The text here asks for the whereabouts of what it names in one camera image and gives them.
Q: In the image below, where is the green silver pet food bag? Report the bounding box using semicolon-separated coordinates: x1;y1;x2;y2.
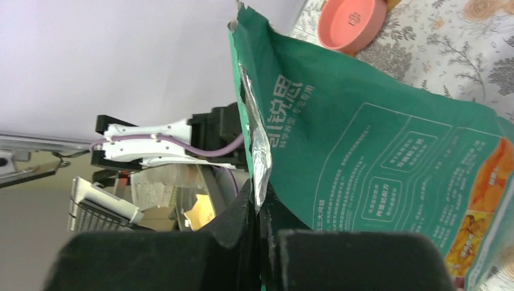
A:
230;1;513;290

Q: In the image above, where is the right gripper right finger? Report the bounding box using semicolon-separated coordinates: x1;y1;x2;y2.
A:
259;187;455;290

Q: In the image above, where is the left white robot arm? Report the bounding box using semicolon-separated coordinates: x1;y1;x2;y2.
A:
90;103;248;171

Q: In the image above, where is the floral table mat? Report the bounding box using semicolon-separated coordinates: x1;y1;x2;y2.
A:
289;0;514;291

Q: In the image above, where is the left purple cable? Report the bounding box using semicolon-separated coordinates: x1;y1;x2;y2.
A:
88;132;245;198

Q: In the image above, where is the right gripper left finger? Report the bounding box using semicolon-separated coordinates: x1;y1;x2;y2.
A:
44;181;257;290

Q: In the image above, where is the pink pet bowl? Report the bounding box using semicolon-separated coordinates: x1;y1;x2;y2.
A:
317;0;387;55

